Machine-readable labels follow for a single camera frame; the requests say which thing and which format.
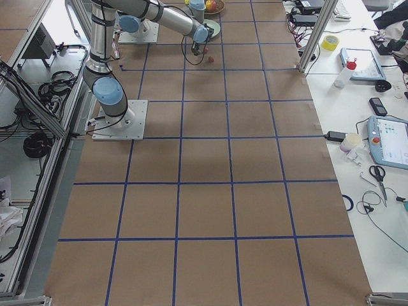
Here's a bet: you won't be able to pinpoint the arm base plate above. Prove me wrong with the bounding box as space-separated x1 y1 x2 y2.
119 20 159 44
92 99 148 141

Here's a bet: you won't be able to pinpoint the aluminium frame post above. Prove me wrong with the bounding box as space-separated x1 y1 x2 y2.
298 0 338 73

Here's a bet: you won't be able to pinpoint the far blue teach pendant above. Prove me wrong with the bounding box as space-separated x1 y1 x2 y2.
339 48 386 81

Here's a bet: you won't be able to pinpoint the pale green plate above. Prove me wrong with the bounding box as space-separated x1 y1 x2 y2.
203 19 221 40

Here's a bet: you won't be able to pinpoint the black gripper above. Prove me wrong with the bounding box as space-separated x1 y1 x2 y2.
191 41 207 55

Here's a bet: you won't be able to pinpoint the black handled scissors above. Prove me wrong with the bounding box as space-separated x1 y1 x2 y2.
368 165 388 206

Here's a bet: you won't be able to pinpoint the black power adapter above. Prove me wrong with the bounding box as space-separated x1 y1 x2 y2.
291 15 318 27

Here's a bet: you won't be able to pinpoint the white bottle red cap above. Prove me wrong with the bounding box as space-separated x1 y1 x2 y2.
333 61 356 89

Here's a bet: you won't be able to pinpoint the yellow tape roll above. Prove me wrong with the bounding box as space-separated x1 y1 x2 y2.
321 35 340 51

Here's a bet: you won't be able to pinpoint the paper cup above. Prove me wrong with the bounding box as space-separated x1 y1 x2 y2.
340 133 362 152

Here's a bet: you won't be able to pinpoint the near blue teach pendant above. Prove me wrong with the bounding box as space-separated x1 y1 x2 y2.
367 115 407 170

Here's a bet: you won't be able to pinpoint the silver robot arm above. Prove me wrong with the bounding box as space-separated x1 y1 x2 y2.
83 1 212 117
187 0 206 22

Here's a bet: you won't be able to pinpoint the woven wicker basket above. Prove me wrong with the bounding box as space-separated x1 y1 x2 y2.
205 0 225 15

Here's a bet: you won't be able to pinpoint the blue teach pendant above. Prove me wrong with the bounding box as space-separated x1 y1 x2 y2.
339 48 386 81
367 115 407 170

